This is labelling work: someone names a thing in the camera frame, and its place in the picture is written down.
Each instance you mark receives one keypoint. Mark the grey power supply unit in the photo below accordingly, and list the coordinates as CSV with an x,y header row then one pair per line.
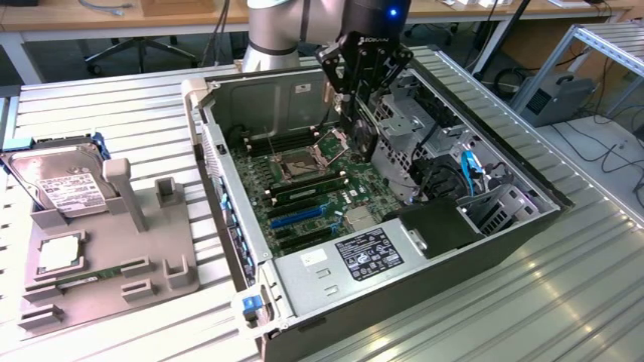
x,y
312,286

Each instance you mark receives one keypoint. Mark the CPU socket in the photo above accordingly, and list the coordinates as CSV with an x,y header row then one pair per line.
x,y
299,166

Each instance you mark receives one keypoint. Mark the grey plastic parts rack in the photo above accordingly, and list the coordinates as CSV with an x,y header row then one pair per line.
x,y
111,245

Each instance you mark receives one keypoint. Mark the open black PC case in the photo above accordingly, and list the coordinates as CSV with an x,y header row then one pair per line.
x,y
403,320

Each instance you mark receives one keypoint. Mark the black office chair base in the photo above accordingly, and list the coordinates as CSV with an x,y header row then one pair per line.
x,y
140,47

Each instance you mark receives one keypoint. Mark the black RAM slot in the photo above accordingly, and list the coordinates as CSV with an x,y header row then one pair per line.
x,y
282,135
302,183
284,148

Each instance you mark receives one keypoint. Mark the wooden desk with white legs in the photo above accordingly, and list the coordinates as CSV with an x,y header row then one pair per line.
x,y
50,22

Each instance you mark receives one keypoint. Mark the black expansion slot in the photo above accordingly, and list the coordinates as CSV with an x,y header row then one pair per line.
x,y
307,240
292,210

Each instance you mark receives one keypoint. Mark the grey metal drive cage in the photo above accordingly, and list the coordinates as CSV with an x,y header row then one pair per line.
x,y
407,132

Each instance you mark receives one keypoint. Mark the blue case latch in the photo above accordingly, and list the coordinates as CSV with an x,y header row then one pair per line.
x,y
251,304

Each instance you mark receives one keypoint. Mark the long wooden desk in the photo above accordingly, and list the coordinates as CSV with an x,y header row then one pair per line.
x,y
554,9

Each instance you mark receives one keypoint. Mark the grey perforated disk bay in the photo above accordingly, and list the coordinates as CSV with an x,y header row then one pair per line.
x,y
503,215

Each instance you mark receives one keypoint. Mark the blue expansion slot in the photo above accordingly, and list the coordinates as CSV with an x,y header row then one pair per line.
x,y
296,218

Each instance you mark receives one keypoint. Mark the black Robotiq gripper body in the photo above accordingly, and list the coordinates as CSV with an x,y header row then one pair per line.
x,y
372,22

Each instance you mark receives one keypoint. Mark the brown cardboard box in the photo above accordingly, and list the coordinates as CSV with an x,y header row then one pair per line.
x,y
176,7

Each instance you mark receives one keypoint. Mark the green motherboard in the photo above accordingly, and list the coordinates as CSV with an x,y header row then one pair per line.
x,y
248,175

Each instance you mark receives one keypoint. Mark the hard disk with blue carrier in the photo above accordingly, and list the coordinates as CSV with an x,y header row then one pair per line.
x,y
50,169

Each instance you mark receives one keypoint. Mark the black plastic air shroud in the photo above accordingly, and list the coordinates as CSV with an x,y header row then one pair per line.
x,y
438,226

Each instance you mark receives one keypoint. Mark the silver CPU chip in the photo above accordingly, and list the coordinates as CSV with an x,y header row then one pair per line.
x,y
60,254

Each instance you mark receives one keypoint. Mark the open metal socket cover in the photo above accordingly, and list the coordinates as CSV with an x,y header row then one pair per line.
x,y
332,145

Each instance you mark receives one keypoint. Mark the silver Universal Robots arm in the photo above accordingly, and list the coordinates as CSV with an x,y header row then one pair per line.
x,y
271,34

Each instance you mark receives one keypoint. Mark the graphics card with metal bracket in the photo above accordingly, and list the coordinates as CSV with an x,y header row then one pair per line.
x,y
364,135

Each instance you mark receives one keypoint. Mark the thin metal locking lever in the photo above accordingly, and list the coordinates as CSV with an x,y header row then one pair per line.
x,y
271,147

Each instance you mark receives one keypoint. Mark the small black chair base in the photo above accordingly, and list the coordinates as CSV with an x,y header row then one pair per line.
x,y
446,28

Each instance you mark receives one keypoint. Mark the aluminium frame slat table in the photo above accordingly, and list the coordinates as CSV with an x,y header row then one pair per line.
x,y
604,41

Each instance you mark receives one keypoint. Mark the silver chipset heatsink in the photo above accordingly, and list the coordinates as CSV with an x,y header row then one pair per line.
x,y
359,219

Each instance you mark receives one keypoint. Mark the green RAM stick bare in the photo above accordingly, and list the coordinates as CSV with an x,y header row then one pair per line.
x,y
100,272

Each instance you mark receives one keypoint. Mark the RAM stick with label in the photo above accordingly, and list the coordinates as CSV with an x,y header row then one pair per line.
x,y
307,192

